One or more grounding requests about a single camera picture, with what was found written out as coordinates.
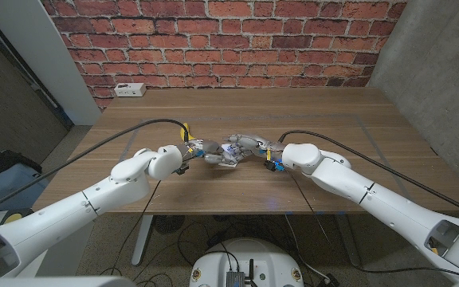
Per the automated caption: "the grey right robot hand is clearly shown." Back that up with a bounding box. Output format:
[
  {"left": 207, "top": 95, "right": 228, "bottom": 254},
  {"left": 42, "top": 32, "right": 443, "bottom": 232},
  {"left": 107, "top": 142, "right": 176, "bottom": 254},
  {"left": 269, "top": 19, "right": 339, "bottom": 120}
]
[{"left": 225, "top": 133, "right": 286, "bottom": 160}]

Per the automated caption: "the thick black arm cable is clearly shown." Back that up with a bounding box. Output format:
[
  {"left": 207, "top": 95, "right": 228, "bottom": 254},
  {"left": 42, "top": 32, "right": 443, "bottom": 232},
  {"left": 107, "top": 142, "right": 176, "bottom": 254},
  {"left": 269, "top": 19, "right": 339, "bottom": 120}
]
[
  {"left": 0, "top": 118, "right": 190, "bottom": 218},
  {"left": 277, "top": 129, "right": 459, "bottom": 223}
]

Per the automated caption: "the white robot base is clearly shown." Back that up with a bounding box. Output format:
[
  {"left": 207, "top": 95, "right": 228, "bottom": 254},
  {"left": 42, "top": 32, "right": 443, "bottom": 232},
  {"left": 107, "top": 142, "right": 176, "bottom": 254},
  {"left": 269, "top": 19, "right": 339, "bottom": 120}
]
[{"left": 188, "top": 238, "right": 305, "bottom": 287}]

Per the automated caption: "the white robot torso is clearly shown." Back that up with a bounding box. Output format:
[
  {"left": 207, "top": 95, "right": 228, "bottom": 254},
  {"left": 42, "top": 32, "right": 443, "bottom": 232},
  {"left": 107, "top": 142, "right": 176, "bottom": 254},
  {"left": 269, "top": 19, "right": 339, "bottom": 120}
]
[{"left": 0, "top": 276, "right": 137, "bottom": 287}]

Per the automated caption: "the grey table leg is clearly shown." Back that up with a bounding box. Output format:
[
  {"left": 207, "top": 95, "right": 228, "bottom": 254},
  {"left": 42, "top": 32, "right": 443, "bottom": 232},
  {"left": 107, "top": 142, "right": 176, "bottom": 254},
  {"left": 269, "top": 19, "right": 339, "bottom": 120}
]
[{"left": 335, "top": 214, "right": 361, "bottom": 267}]

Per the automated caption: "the grey floor cable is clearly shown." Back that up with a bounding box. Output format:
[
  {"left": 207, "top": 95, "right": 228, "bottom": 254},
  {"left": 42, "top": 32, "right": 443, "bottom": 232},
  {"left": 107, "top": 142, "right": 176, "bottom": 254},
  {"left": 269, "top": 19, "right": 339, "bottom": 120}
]
[{"left": 284, "top": 214, "right": 330, "bottom": 282}]

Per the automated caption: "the red brick printed backdrop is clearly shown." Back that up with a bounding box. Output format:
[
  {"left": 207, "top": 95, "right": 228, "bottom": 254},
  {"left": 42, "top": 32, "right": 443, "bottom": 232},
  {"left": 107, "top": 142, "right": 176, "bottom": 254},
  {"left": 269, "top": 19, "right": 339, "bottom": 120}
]
[{"left": 40, "top": 0, "right": 409, "bottom": 111}]

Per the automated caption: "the white power strip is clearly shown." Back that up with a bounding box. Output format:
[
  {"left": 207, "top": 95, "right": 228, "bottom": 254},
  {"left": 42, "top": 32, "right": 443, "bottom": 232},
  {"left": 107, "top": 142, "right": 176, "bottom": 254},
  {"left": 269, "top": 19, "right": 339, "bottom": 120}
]
[{"left": 113, "top": 82, "right": 147, "bottom": 98}]

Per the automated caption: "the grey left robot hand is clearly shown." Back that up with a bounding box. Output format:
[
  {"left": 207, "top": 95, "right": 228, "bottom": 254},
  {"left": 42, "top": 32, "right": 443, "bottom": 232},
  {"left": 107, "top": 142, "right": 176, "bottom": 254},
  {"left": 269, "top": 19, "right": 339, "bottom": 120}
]
[{"left": 180, "top": 138, "right": 241, "bottom": 167}]

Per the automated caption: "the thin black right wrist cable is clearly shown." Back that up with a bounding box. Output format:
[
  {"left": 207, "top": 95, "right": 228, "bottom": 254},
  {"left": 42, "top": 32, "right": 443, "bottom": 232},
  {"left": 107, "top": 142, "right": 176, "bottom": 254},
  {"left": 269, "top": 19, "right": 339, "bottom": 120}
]
[{"left": 284, "top": 171, "right": 332, "bottom": 244}]

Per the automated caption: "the yellow toy banana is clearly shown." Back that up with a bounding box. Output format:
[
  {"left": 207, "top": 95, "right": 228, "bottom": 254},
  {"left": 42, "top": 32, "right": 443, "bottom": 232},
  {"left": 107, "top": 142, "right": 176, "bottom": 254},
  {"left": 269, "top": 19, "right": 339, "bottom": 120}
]
[{"left": 179, "top": 122, "right": 197, "bottom": 143}]

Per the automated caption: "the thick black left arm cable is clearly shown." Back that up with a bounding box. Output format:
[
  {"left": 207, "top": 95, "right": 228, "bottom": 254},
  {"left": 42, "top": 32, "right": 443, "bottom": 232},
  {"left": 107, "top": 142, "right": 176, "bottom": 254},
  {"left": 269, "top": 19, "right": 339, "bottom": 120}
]
[{"left": 0, "top": 118, "right": 190, "bottom": 218}]

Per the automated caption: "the thin black left wrist cable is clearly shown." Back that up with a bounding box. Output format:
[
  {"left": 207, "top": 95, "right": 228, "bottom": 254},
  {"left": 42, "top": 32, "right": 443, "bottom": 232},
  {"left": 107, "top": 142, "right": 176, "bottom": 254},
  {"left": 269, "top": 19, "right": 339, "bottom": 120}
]
[{"left": 112, "top": 179, "right": 162, "bottom": 276}]

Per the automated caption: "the white table leg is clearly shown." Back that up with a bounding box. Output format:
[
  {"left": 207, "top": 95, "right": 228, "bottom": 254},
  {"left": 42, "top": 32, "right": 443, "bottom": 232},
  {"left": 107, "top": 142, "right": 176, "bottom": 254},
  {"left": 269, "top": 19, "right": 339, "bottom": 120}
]
[{"left": 131, "top": 214, "right": 155, "bottom": 266}]

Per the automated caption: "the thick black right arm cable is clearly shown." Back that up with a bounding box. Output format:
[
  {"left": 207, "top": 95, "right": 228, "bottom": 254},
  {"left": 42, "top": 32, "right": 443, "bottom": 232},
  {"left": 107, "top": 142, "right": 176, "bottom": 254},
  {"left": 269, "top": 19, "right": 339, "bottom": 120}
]
[{"left": 277, "top": 129, "right": 459, "bottom": 223}]

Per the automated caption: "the blue grey storage bin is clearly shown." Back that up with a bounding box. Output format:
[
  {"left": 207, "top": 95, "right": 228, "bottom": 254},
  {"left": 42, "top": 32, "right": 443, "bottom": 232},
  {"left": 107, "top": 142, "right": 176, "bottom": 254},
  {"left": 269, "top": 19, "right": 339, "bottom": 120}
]
[{"left": 0, "top": 163, "right": 50, "bottom": 212}]

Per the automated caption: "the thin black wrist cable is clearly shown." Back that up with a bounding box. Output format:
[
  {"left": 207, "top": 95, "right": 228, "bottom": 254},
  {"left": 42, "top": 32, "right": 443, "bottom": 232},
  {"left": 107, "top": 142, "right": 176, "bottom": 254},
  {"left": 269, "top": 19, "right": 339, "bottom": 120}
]
[
  {"left": 112, "top": 179, "right": 162, "bottom": 276},
  {"left": 284, "top": 171, "right": 332, "bottom": 244}
]

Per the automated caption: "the white paper shipping label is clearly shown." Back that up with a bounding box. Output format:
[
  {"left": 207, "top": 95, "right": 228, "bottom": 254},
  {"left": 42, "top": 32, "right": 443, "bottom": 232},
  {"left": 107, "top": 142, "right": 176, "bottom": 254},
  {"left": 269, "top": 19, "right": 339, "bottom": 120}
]
[{"left": 218, "top": 143, "right": 243, "bottom": 167}]

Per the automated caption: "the dark round floor fan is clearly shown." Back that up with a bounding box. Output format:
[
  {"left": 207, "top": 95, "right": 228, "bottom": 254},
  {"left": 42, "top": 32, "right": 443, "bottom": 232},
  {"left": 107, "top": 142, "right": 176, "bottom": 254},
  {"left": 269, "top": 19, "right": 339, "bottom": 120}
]
[{"left": 152, "top": 214, "right": 186, "bottom": 235}]

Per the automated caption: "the grey electronics box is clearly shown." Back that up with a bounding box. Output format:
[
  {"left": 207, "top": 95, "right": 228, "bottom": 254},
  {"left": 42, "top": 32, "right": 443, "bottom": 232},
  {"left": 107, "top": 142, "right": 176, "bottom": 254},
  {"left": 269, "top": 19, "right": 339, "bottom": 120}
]
[{"left": 226, "top": 270, "right": 245, "bottom": 287}]

